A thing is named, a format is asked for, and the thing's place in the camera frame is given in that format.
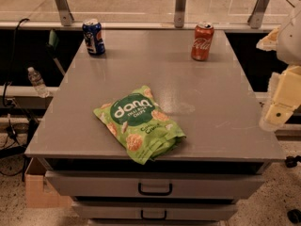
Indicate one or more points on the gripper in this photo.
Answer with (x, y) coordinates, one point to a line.
(290, 44)

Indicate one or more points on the blue pepsi can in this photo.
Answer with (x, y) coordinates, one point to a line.
(92, 30)

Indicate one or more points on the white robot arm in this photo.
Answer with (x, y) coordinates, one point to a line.
(285, 40)

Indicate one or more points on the red coca-cola can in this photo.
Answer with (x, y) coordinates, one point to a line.
(204, 33)

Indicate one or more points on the green rice chip bag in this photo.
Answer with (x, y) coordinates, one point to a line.
(139, 124)

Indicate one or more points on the black caster wheel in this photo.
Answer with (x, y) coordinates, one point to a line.
(294, 216)
(291, 161)

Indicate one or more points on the grey drawer cabinet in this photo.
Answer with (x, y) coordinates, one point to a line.
(211, 101)

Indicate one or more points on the black caster wheel lower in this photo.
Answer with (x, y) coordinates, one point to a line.
(294, 216)

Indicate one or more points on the grey drawer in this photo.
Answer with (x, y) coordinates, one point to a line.
(124, 184)
(154, 210)

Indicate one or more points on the top grey drawer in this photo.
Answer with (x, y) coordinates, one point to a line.
(124, 184)

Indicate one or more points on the clear plastic water bottle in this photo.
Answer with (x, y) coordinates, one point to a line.
(37, 82)

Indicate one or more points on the cardboard box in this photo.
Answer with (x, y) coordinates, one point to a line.
(39, 193)

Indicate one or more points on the right metal bracket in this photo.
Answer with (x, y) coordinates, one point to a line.
(256, 17)

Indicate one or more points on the metal bracket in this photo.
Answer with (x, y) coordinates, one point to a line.
(256, 17)
(64, 12)
(179, 13)

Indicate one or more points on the black top drawer handle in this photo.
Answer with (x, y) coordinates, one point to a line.
(150, 193)

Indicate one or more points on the black drawer handle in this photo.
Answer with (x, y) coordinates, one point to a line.
(153, 215)
(150, 193)

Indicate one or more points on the middle metal bracket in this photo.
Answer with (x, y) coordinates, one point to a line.
(179, 13)

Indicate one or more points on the left metal bracket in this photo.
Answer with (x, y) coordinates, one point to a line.
(64, 12)

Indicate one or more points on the green handled tool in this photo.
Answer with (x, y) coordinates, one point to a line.
(51, 46)

